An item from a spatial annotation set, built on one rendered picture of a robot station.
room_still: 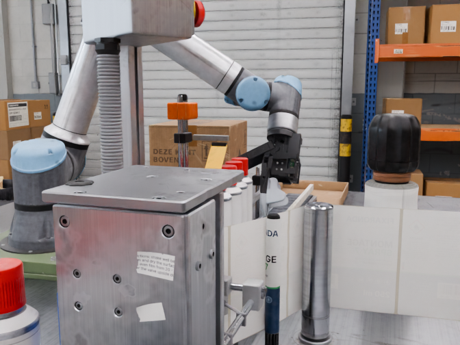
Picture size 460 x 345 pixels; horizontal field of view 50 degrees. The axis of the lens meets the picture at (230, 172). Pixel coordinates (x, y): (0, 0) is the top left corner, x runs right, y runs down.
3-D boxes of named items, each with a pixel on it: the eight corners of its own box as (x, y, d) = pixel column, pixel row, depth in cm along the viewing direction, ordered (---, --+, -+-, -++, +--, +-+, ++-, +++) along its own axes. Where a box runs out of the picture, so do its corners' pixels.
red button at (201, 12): (190, -4, 69) (208, -2, 70) (176, 0, 72) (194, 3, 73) (191, 24, 69) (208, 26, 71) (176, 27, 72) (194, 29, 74)
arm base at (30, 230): (51, 254, 106) (49, 209, 104) (-7, 247, 110) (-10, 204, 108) (90, 234, 120) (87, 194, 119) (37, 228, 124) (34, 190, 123)
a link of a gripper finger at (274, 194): (282, 214, 111) (287, 176, 114) (257, 212, 113) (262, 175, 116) (285, 218, 114) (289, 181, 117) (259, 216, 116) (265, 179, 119)
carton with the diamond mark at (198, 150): (229, 220, 142) (229, 125, 137) (150, 215, 146) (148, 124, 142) (246, 198, 171) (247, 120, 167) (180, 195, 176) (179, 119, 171)
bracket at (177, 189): (184, 213, 31) (184, 198, 31) (39, 202, 35) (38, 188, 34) (244, 179, 44) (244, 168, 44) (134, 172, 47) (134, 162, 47)
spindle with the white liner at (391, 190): (414, 301, 79) (426, 114, 74) (357, 294, 82) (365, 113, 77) (412, 281, 88) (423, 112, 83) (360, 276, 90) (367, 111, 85)
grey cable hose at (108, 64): (117, 192, 68) (111, 36, 65) (95, 190, 70) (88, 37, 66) (130, 187, 72) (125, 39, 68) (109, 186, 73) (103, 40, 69)
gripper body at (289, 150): (294, 176, 113) (299, 129, 117) (257, 174, 116) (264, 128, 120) (298, 187, 120) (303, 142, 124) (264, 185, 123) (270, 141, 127)
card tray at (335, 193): (340, 209, 162) (341, 198, 162) (263, 204, 170) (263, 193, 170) (348, 192, 190) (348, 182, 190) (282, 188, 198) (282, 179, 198)
